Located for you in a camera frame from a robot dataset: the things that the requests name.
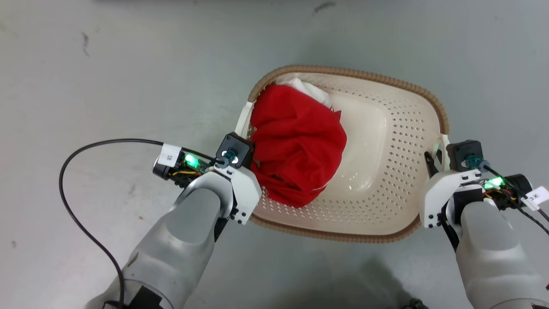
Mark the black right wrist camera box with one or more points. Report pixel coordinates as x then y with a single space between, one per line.
461 150

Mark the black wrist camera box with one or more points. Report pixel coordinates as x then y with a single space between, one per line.
461 150
240 148

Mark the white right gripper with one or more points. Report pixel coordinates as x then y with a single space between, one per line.
435 193

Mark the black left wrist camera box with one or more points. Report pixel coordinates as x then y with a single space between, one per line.
240 148

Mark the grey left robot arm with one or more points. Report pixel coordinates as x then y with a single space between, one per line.
180 244

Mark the dark robot base part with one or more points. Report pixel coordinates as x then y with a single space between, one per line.
415 304

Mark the white garment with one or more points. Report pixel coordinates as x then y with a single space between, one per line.
311 91

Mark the cream laundry basket brown rim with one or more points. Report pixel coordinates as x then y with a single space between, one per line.
386 171

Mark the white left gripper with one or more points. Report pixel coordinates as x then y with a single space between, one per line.
246 193

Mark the right wrist green light module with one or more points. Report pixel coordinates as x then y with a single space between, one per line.
508 189

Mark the wrist green light module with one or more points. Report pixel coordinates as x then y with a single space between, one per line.
180 169
508 189

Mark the left wrist green light module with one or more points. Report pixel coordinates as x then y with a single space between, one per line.
180 169

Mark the red garment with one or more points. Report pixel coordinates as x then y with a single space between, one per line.
296 141

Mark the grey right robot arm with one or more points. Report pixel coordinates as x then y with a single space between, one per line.
493 249

